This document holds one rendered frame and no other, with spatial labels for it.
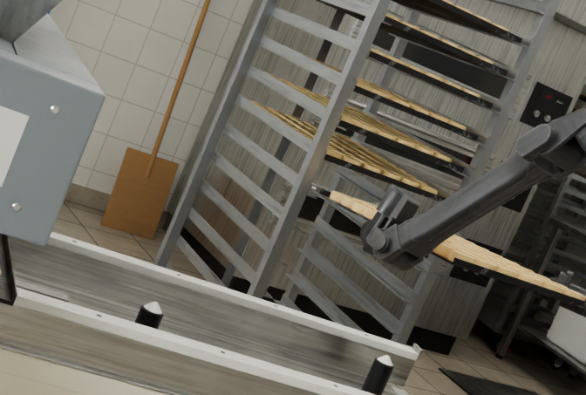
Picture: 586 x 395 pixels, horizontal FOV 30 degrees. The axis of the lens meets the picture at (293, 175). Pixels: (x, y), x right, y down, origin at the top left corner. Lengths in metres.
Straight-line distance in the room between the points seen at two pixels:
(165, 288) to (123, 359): 0.31
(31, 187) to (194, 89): 4.86
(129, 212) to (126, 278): 4.04
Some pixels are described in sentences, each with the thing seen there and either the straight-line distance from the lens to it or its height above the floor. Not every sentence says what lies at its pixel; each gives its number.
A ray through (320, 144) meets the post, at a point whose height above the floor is 1.07.
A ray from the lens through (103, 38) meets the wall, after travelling 5.69.
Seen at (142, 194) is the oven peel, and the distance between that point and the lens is 5.67.
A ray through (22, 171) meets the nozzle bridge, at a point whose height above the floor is 1.08.
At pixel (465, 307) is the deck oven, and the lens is 5.94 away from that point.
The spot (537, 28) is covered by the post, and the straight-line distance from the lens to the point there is 2.85.
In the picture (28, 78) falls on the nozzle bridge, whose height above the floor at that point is 1.17.
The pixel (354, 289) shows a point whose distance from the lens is 3.12.
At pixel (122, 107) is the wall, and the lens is 5.80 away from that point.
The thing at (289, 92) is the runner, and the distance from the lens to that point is 2.88.
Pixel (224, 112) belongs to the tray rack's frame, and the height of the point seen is 1.00.
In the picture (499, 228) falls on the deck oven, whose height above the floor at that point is 0.76.
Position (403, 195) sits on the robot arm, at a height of 1.09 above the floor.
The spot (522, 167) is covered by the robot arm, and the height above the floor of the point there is 1.24.
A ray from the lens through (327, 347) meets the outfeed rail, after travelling 1.75.
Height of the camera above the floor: 1.31
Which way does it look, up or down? 7 degrees down
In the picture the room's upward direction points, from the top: 23 degrees clockwise
